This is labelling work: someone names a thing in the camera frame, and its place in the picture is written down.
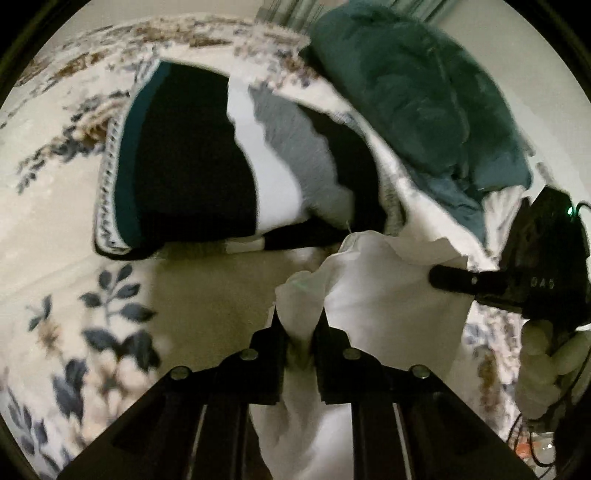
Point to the white gloved right hand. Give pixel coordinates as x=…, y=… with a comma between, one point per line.
x=551, y=378

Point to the white t-shirt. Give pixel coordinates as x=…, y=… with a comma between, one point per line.
x=375, y=288

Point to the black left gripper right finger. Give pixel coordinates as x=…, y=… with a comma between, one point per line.
x=345, y=373

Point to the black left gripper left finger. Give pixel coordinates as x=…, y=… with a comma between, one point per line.
x=254, y=375

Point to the floral bed cover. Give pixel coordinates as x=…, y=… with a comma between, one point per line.
x=82, y=337

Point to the dark green plush blanket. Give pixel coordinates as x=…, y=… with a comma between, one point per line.
x=430, y=101

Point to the white crumpled cloth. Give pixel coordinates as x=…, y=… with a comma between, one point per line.
x=500, y=209

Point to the black grey striped folded garment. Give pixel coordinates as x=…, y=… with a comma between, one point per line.
x=197, y=158

